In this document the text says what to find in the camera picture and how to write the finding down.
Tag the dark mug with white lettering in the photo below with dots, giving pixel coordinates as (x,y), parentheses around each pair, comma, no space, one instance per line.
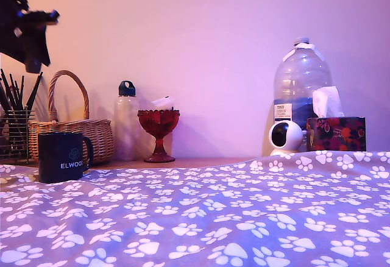
(61,151)

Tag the clear bottle with dark cap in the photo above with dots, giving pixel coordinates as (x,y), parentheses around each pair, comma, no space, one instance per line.
(126,126)

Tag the white packet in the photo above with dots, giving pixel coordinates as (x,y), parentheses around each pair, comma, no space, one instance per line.
(161,104)

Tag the red glass goblet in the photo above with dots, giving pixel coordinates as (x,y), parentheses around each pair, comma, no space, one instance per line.
(158,123)

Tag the paw print cloth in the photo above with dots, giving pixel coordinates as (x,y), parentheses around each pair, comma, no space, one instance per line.
(195,218)

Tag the large clear water bottle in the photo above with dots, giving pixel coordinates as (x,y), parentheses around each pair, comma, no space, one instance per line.
(301,75)

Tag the white tissue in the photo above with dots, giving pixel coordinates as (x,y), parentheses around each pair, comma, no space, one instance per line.
(326,102)

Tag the floral tissue box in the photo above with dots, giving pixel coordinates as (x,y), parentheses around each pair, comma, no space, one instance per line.
(336,133)

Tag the small white round camera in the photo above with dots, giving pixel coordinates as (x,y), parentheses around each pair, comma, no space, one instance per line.
(293,133)

